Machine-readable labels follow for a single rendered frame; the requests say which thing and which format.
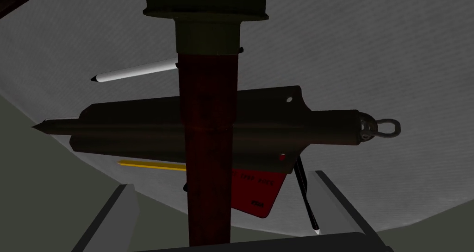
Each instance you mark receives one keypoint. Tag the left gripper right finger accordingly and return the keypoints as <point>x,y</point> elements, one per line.
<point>339,211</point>

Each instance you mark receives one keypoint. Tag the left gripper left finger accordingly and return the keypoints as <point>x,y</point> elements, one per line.
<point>114,222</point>

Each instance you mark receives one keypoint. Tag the black pen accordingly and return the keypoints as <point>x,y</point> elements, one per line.
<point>304,192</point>

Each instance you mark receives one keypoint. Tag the yellow pencil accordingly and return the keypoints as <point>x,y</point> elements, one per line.
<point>155,165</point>

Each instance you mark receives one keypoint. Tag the red card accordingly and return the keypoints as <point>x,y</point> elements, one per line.
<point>255,192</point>

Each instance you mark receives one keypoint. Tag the black glue gun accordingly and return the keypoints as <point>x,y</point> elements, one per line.
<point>289,128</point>

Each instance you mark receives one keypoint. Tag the dark red bottle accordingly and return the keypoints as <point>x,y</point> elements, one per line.
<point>208,133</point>

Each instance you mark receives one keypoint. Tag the white pen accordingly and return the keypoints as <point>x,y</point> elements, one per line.
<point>137,72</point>

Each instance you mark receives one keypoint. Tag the white round table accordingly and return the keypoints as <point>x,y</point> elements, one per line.
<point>370,52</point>

